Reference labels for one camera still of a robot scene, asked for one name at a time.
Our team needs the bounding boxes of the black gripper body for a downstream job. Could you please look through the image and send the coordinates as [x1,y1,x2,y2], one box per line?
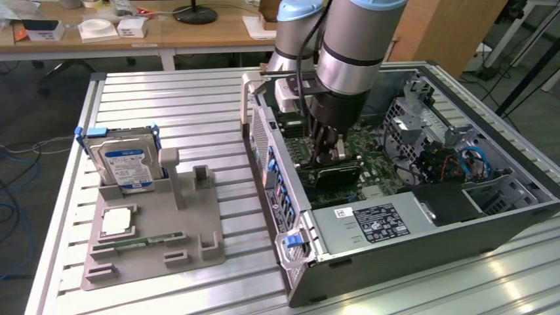
[308,92,371,131]

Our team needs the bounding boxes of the black graphics card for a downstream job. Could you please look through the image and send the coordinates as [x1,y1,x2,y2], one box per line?
[299,156,366,190]

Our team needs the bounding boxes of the green motherboard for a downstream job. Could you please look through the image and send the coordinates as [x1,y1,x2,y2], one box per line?
[279,114,416,206]

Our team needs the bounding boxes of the silver disk bay cage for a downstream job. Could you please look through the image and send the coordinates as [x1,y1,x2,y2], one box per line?
[384,96,452,158]

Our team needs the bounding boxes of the grey power supply unit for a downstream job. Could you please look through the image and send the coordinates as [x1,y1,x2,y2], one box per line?
[311,192,439,257]

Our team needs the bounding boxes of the black plastic shroud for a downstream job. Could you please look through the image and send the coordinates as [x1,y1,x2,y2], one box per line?
[414,183,487,227]

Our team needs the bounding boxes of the white papers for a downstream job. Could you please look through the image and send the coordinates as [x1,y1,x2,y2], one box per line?
[243,14,279,41]

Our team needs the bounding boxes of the blue case latch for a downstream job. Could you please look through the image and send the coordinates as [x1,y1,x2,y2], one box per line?
[282,234,304,252]

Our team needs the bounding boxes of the cardboard box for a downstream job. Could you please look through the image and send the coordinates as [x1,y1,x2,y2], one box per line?
[258,0,282,24]

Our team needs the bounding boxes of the wooden cabinet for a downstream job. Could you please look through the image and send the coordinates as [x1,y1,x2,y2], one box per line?
[384,0,511,79]

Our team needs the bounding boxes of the open black PC case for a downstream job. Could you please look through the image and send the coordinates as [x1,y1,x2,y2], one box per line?
[240,60,560,309]

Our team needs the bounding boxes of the black lamp base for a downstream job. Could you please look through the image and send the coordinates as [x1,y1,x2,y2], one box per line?
[172,0,219,26]

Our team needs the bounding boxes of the hard disk with blue caddy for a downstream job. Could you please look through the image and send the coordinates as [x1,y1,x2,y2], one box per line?
[72,123,162,197]

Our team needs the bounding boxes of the grey parts rack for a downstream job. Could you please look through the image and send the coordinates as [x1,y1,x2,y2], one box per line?
[80,147,227,293]

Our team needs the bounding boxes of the green RAM stick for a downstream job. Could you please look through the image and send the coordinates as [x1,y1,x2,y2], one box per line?
[96,231,184,250]

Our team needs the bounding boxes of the silver CPU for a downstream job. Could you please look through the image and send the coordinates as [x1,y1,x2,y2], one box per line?
[99,208,135,239]

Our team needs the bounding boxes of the small white box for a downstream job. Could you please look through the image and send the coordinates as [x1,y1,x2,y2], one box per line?
[116,18,148,39]

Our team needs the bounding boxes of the white tape box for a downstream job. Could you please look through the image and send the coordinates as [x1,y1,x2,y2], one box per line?
[78,18,120,43]

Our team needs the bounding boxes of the black chair base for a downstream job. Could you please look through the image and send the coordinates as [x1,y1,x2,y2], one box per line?
[38,58,96,96]

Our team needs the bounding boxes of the wooden desk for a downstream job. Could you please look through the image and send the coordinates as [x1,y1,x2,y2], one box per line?
[0,0,402,72]

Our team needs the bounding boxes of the white box with black lid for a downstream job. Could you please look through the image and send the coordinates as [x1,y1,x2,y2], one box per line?
[22,19,67,42]

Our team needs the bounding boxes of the clear plastic bag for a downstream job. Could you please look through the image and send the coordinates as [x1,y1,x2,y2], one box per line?
[0,0,43,20]

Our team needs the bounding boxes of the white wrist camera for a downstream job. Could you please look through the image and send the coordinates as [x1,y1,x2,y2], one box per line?
[275,74,327,114]

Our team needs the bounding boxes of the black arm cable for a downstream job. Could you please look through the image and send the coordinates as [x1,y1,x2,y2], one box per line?
[295,0,335,116]

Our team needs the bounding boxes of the black wire bundle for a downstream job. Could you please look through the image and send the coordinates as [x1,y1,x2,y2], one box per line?
[415,147,464,184]

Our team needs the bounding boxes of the blue wire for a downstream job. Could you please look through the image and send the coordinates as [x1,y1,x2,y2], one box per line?
[459,146,494,181]

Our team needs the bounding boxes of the blue floor cable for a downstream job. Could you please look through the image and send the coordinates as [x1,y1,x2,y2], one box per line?
[0,144,40,283]

